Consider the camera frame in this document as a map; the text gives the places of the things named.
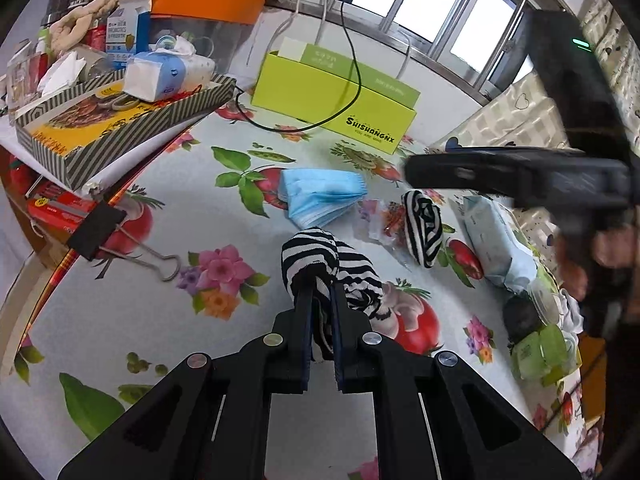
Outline cream heart print curtain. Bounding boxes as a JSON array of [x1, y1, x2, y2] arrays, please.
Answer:
[[427, 0, 640, 241]]

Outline person's right hand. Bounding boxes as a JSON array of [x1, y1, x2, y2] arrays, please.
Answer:
[[554, 226, 637, 302]]

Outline scissors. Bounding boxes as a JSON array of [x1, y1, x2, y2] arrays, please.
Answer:
[[96, 91, 142, 112]]

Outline stack of blue face masks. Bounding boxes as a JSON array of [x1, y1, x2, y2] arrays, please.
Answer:
[[279, 167, 368, 230]]

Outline blue white carton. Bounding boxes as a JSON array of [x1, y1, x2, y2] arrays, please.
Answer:
[[106, 0, 153, 68]]

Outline light blue wet wipes pack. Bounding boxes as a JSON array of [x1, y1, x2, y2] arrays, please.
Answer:
[[460, 195, 542, 293]]

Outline striped cardboard box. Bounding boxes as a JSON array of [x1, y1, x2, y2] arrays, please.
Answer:
[[15, 74, 237, 192]]

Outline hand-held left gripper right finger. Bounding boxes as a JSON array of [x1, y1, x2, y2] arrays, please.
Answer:
[[330, 282, 583, 480]]

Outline red packet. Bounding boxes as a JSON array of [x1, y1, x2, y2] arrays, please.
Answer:
[[27, 182, 100, 230]]

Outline white cable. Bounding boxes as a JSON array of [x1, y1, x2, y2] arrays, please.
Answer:
[[274, 0, 333, 56], [397, 35, 413, 83]]

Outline white blue tissue pack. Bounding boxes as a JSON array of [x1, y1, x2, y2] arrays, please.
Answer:
[[123, 42, 217, 102]]

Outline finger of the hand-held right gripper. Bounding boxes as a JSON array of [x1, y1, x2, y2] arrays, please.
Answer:
[[404, 146, 586, 206]]

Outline black binder clip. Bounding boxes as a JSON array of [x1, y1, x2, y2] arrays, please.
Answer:
[[66, 201, 182, 282]]

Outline glass jar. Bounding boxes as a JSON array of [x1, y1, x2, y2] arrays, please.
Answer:
[[6, 39, 47, 112]]

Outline orange plastic bin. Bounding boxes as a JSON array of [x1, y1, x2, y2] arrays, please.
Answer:
[[130, 0, 267, 26]]

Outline clear tub with dark contents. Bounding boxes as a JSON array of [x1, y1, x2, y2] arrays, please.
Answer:
[[502, 279, 562, 342]]

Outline white tissue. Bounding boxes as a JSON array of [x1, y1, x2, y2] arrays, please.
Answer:
[[37, 51, 92, 97]]

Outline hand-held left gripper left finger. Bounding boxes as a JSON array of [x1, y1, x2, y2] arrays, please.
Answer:
[[57, 282, 313, 480]]

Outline metal window frame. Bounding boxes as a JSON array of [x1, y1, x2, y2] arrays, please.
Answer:
[[280, 0, 601, 106]]

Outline large black white striped sock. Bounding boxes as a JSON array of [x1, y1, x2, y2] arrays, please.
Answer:
[[281, 227, 386, 361]]

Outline small black white striped sock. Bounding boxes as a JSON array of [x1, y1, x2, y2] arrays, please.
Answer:
[[402, 190, 445, 269]]

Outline clear plastic container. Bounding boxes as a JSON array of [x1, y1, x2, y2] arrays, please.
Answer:
[[148, 14, 253, 75]]

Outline yellow-green cardboard box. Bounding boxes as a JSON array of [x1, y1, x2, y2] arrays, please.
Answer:
[[250, 36, 420, 156]]

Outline black cable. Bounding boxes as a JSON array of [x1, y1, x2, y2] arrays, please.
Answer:
[[234, 0, 362, 133]]

